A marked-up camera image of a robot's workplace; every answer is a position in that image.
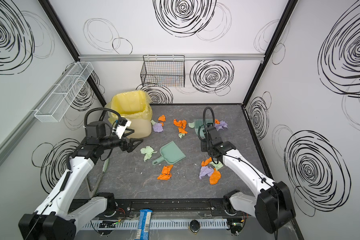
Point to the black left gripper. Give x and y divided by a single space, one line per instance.
125 144

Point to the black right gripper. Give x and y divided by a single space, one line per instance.
204 132

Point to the green hand broom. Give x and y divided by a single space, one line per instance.
199 125

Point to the green plastic dustpan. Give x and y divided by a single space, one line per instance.
170 153

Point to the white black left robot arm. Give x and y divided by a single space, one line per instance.
52 219

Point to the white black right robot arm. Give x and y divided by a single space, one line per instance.
271 202

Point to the cream plastic trash bin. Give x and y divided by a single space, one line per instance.
142 128

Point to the green crumpled paper scrap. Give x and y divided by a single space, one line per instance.
148 152

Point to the purple far right scrap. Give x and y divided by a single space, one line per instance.
221 126

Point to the purple front paper scrap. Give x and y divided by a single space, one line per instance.
205 171

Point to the purple crumpled paper scrap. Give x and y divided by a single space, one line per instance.
158 128

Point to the orange front right scrap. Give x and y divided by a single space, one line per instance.
215 177

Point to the green flat paper scrap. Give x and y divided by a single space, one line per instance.
192 125

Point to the yellow plastic bin liner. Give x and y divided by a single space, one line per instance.
134 106

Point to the orange crumpled paper scrap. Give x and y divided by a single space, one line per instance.
162 118

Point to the orange front paper scrap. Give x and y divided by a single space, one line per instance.
166 173

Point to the black round knob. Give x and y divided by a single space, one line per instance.
194 226

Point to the blue snack packet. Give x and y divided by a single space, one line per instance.
143 229

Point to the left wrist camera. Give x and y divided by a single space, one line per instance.
121 127

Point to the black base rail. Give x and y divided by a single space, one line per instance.
215 207

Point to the white slotted cable duct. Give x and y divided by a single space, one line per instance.
171 224

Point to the black wire wall basket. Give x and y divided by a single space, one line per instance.
164 70

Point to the white wire wall shelf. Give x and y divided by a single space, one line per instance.
72 81

